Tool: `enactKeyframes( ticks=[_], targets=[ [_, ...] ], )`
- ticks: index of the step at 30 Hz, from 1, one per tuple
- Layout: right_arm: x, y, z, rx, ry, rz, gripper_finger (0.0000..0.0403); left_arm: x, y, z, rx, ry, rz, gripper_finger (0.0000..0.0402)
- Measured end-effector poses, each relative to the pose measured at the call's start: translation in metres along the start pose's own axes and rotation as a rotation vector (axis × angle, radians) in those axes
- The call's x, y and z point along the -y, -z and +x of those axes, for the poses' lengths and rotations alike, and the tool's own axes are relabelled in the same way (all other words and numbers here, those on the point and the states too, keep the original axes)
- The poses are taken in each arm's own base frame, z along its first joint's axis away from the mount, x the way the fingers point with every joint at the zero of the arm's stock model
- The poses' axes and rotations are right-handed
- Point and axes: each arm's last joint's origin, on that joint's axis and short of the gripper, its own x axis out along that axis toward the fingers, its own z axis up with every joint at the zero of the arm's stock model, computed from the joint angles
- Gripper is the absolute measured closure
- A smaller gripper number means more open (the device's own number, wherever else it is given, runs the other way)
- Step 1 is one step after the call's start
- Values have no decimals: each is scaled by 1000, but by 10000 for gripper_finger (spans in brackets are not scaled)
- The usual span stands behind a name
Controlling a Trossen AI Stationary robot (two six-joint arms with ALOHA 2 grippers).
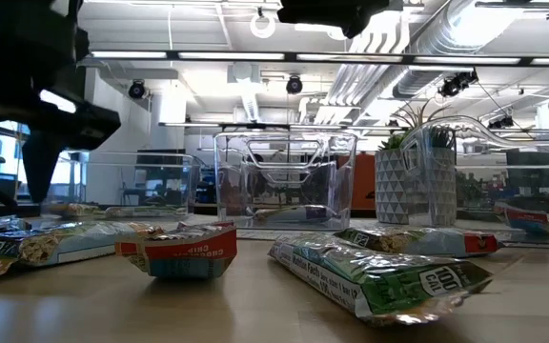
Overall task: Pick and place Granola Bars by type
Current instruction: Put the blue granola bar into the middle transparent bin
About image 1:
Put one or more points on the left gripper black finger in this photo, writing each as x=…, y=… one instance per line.
x=41, y=167

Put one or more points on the green and brown granola bar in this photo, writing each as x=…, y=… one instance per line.
x=146, y=212
x=74, y=210

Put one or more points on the green and red granola bar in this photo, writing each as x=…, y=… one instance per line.
x=422, y=240
x=65, y=245
x=374, y=281
x=536, y=220
x=184, y=252

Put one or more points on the blue granola bar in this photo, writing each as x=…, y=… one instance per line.
x=293, y=213

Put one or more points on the clear plastic bin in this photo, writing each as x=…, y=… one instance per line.
x=284, y=190
x=112, y=190
x=427, y=190

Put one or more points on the black ceiling spotlight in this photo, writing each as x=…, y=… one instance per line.
x=136, y=89
x=294, y=85

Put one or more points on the linear pendant ceiling light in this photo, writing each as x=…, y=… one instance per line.
x=231, y=55

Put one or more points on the black track light cluster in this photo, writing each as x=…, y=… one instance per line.
x=501, y=123
x=455, y=83

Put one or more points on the orange cabinet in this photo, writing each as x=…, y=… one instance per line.
x=365, y=181

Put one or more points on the succulent in patterned white pot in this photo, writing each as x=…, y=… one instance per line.
x=391, y=190

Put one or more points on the black computer monitor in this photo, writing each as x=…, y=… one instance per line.
x=529, y=169

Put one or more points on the silver ventilation duct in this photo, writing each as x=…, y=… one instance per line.
x=446, y=43

